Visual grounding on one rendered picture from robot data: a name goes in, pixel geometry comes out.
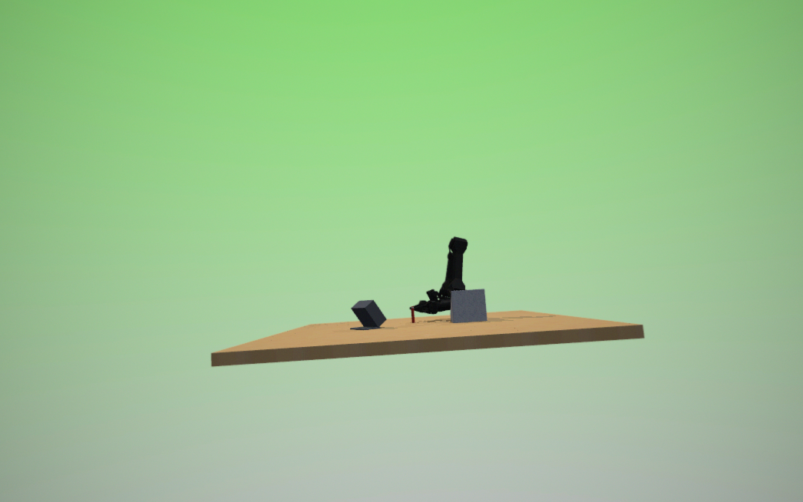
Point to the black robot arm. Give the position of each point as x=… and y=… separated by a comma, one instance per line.
x=453, y=280

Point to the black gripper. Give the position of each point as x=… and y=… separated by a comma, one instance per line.
x=430, y=307

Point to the dark grey sloped panel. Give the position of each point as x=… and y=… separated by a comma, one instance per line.
x=369, y=314

